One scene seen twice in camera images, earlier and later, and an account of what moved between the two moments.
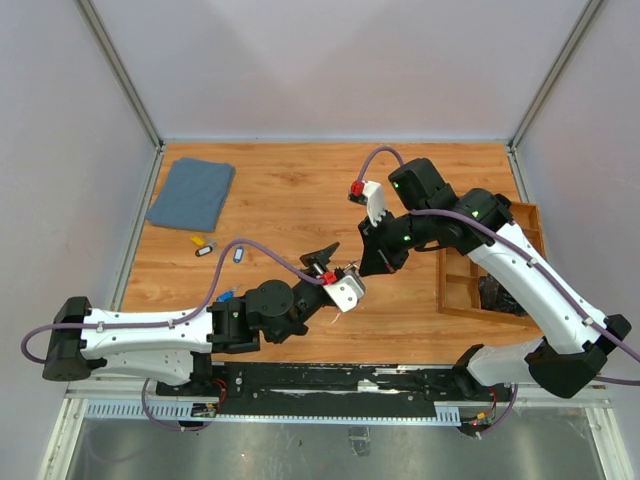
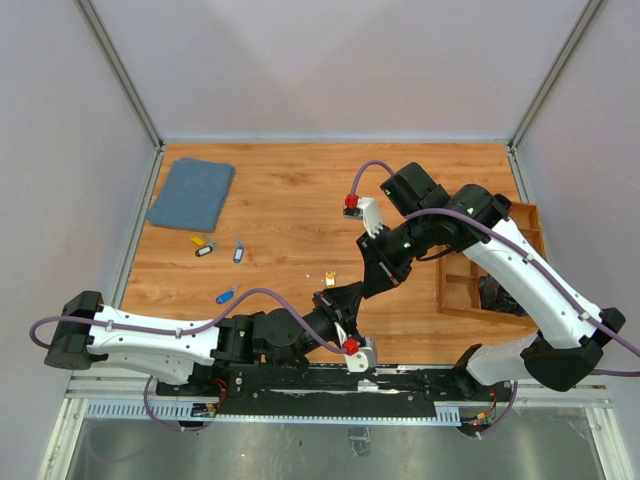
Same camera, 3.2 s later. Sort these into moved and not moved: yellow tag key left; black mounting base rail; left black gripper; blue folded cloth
Moved: left black gripper
Not moved: blue folded cloth; yellow tag key left; black mounting base rail
